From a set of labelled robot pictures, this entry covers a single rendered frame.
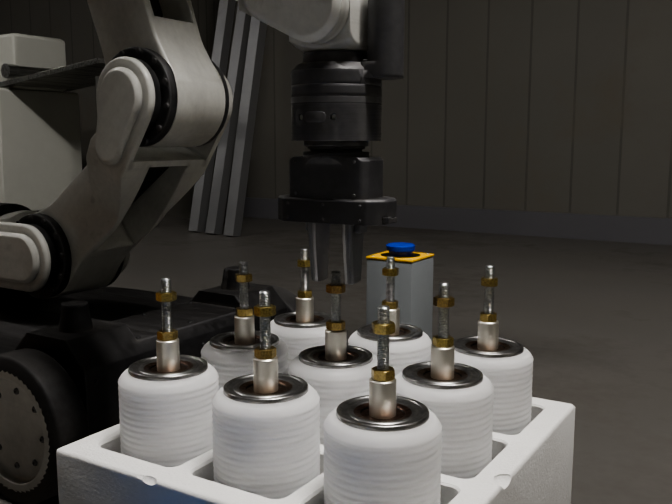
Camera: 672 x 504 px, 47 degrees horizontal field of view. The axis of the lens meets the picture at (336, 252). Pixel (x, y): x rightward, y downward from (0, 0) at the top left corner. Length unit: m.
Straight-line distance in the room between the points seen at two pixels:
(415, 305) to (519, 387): 0.26
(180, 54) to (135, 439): 0.62
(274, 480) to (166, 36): 0.71
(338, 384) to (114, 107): 0.57
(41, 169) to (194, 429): 4.01
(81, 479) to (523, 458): 0.41
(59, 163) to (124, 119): 3.64
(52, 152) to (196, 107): 3.61
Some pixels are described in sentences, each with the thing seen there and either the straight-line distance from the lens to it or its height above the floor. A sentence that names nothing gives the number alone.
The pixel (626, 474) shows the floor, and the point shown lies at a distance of 1.21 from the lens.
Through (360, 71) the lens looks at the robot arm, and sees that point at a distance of 0.72.
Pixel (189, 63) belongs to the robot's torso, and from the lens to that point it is 1.18.
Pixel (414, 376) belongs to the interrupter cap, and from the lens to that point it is 0.73.
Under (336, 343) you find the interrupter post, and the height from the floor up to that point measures 0.27.
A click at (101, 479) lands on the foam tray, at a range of 0.76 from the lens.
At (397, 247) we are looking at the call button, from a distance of 1.04.
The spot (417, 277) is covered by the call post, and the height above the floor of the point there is 0.29.
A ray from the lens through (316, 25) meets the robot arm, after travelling 0.71.
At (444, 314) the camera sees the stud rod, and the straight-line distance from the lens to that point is 0.72.
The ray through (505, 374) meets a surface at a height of 0.24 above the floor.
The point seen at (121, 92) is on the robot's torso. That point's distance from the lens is 1.14.
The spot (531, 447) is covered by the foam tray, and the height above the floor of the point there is 0.18.
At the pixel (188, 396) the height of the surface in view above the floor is 0.24.
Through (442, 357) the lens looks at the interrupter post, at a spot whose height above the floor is 0.27.
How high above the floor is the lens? 0.47
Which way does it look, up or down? 8 degrees down
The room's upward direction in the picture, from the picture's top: straight up
